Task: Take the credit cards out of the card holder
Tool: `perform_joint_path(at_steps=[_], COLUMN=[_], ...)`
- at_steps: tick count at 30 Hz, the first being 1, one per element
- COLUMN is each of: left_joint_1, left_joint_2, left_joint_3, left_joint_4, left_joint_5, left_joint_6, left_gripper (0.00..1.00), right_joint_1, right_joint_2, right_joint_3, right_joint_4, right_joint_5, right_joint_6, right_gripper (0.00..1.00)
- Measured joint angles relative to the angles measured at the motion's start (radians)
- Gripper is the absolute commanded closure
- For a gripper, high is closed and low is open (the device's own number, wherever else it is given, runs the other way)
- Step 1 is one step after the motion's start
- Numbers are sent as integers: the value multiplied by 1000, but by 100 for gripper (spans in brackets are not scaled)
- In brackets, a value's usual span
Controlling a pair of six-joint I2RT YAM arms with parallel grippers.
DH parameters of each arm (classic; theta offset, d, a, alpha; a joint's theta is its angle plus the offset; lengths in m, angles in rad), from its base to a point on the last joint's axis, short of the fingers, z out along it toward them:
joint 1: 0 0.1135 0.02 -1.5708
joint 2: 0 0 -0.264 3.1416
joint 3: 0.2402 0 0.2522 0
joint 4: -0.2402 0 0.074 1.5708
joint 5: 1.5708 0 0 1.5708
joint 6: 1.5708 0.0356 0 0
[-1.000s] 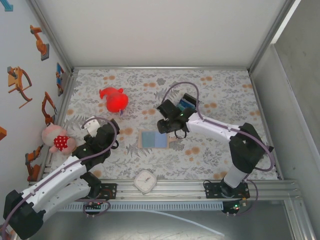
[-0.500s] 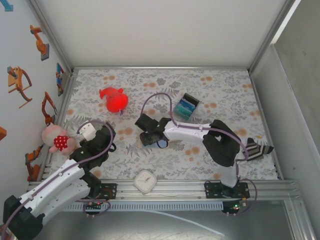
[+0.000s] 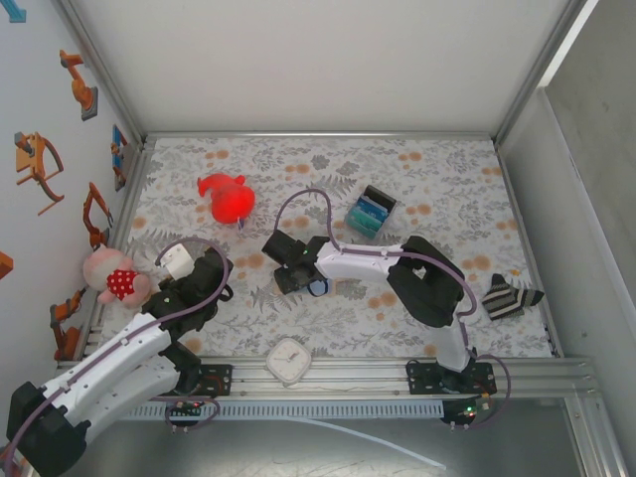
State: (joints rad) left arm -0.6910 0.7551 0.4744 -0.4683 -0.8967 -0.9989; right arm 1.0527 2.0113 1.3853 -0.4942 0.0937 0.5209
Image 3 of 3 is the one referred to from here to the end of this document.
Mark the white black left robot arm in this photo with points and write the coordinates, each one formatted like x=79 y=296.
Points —
x=114 y=372

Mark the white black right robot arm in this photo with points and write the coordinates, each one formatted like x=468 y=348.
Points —
x=358 y=268

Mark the dark blue card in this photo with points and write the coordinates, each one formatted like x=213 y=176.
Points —
x=375 y=211

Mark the white square clock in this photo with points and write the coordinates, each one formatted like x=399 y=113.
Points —
x=288 y=360

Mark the pink plush toy polka dots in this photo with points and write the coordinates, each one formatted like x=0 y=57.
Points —
x=111 y=283

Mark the red plush toy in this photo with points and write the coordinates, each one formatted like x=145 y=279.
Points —
x=231 y=201

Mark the floral print tablecloth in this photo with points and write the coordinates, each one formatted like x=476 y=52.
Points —
x=298 y=164

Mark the small black circuit board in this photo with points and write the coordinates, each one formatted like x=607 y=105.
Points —
x=186 y=407
x=469 y=411

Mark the black white striped cloth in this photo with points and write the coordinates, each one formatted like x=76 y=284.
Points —
x=507 y=298

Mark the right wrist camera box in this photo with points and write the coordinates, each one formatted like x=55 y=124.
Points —
x=283 y=247

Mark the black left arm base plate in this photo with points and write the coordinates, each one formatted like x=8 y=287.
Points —
x=218 y=380

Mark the aluminium frame rail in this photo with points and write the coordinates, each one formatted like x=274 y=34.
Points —
x=348 y=377
x=318 y=135
x=133 y=199

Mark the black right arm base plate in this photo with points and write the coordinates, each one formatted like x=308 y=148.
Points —
x=422 y=380

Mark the blue orange wall sticker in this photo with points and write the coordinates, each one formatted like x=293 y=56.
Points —
x=118 y=149

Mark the orange gripper wall sticker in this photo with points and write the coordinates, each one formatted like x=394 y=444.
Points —
x=27 y=159

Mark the aluminium frame post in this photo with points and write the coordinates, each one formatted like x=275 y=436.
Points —
x=541 y=69
x=102 y=64

